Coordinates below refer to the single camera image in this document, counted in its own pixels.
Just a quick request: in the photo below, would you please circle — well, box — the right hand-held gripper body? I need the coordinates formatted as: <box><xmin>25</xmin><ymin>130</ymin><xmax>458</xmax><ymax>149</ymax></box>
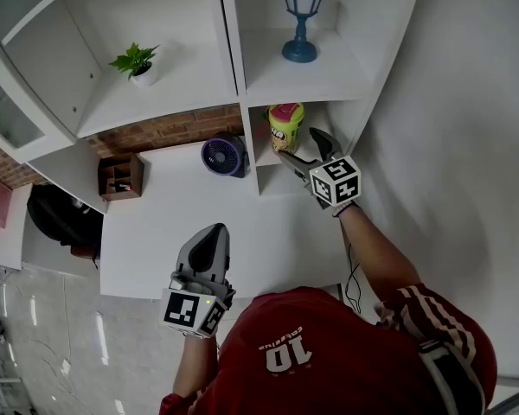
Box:
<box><xmin>293</xmin><ymin>155</ymin><xmax>362</xmax><ymax>209</ymax></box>

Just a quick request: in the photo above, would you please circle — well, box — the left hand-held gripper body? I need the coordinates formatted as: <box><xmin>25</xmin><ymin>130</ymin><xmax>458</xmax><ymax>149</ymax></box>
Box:
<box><xmin>158</xmin><ymin>269</ymin><xmax>237</xmax><ymax>340</ymax></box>

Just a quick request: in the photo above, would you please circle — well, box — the green can with pink lid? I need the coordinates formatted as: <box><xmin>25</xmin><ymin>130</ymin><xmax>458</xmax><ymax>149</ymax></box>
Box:
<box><xmin>266</xmin><ymin>101</ymin><xmax>306</xmax><ymax>155</ymax></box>

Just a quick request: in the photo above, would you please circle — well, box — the person's left forearm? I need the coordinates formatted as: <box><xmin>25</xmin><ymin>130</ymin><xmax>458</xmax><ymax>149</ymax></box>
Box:
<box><xmin>172</xmin><ymin>335</ymin><xmax>220</xmax><ymax>399</ymax></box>

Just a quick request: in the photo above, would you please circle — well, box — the person's right forearm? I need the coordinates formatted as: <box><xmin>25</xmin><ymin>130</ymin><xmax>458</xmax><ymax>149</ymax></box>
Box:
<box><xmin>339</xmin><ymin>203</ymin><xmax>423</xmax><ymax>309</ymax></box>

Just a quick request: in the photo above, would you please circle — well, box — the purple desk fan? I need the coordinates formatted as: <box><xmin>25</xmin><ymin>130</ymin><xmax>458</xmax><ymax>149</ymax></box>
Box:
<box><xmin>201</xmin><ymin>131</ymin><xmax>251</xmax><ymax>179</ymax></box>

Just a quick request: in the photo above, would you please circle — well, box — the white desk hutch shelf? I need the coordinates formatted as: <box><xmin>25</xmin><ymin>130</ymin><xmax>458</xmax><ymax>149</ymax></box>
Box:
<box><xmin>0</xmin><ymin>0</ymin><xmax>425</xmax><ymax>215</ymax></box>

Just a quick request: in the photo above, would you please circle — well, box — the person's left hand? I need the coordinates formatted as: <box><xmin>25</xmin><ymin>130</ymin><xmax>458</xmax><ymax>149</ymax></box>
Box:
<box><xmin>218</xmin><ymin>277</ymin><xmax>237</xmax><ymax>316</ymax></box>

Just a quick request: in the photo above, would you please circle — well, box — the brown wooden organizer box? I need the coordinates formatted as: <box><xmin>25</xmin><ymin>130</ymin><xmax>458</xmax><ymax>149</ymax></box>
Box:
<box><xmin>97</xmin><ymin>152</ymin><xmax>145</xmax><ymax>201</ymax></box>

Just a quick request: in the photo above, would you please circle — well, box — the wooden chair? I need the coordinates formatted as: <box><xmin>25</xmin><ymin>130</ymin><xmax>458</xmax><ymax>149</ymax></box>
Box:
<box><xmin>71</xmin><ymin>242</ymin><xmax>101</xmax><ymax>270</ymax></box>

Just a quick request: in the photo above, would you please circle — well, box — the black backpack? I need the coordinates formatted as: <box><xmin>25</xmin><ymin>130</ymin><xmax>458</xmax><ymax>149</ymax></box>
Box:
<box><xmin>26</xmin><ymin>183</ymin><xmax>105</xmax><ymax>259</ymax></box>

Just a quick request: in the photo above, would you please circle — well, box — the person's red shirt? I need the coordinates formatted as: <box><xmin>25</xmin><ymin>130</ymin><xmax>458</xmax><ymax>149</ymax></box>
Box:
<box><xmin>159</xmin><ymin>281</ymin><xmax>498</xmax><ymax>415</ymax></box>

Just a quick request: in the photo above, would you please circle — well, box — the white side cabinet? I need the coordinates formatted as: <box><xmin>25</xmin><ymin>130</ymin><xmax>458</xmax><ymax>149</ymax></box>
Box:
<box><xmin>0</xmin><ymin>182</ymin><xmax>103</xmax><ymax>278</ymax></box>

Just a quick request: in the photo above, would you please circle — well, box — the white glass cabinet door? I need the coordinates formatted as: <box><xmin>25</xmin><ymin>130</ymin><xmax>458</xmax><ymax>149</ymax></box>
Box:
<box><xmin>0</xmin><ymin>15</ymin><xmax>77</xmax><ymax>164</ymax></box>

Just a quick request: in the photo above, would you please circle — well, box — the small potted green plant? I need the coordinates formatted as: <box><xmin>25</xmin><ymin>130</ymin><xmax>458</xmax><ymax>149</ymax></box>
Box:
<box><xmin>107</xmin><ymin>42</ymin><xmax>161</xmax><ymax>88</ymax></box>

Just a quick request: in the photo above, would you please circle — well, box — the beaded bracelet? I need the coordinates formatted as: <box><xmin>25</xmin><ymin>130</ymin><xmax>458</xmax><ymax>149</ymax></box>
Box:
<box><xmin>331</xmin><ymin>201</ymin><xmax>359</xmax><ymax>219</ymax></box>

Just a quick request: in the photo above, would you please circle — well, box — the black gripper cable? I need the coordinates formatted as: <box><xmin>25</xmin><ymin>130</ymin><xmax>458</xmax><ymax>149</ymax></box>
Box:
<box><xmin>343</xmin><ymin>240</ymin><xmax>365</xmax><ymax>316</ymax></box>

